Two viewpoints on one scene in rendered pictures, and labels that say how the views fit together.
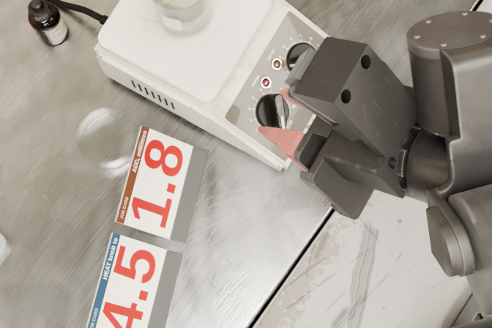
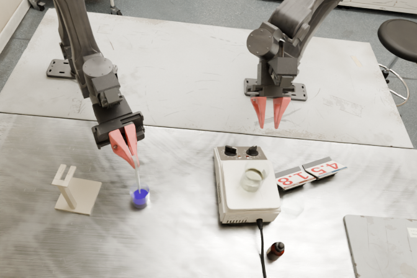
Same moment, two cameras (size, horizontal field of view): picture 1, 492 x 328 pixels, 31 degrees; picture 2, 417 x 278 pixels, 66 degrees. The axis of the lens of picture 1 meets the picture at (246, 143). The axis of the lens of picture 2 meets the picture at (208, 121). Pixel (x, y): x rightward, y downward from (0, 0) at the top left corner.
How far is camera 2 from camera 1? 0.68 m
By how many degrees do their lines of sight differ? 49
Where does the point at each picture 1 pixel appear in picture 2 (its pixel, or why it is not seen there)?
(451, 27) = (258, 43)
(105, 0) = (247, 242)
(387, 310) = (271, 111)
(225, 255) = (292, 154)
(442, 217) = (300, 32)
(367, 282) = (269, 118)
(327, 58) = (284, 68)
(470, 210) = (300, 22)
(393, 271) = not seen: hidden behind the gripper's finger
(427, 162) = (279, 54)
